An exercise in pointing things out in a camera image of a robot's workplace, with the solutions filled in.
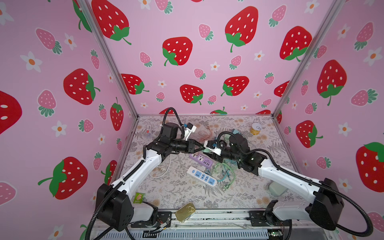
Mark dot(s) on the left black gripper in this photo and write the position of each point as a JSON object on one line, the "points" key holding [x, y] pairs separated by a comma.
{"points": [[201, 147]]}

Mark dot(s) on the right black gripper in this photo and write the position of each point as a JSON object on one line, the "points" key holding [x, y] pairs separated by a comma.
{"points": [[212, 155]]}

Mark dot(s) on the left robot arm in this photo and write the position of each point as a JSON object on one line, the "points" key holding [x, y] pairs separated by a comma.
{"points": [[114, 204]]}

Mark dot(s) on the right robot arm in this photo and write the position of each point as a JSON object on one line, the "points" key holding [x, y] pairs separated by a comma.
{"points": [[323, 203]]}

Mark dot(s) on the purple power strip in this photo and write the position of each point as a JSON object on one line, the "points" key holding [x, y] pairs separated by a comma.
{"points": [[202, 160]]}

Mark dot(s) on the white blue power strip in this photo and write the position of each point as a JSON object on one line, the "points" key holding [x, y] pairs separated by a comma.
{"points": [[202, 177]]}

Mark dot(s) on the yellow tin can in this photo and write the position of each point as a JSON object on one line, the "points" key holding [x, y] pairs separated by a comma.
{"points": [[256, 128]]}

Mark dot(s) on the gold sardine tin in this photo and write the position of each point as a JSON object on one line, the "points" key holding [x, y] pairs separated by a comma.
{"points": [[185, 212]]}

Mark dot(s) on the pale green soap box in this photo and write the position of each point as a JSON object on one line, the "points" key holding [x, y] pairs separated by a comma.
{"points": [[276, 189]]}

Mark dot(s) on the green snack packet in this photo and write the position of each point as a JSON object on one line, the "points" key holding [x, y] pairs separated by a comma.
{"points": [[139, 198]]}

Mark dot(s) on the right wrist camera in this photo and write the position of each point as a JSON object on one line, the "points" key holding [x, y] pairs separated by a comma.
{"points": [[216, 149]]}

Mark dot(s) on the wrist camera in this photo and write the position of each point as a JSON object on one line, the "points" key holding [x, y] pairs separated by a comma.
{"points": [[216, 149], [189, 129]]}

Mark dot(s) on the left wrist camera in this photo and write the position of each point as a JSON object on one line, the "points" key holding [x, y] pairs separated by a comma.
{"points": [[189, 129]]}

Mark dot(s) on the aluminium front rail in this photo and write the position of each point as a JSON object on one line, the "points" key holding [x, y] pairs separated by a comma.
{"points": [[220, 224]]}

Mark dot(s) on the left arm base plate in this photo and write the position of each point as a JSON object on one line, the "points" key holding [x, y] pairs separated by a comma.
{"points": [[160, 219]]}

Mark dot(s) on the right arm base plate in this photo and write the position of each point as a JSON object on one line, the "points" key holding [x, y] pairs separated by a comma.
{"points": [[260, 218]]}

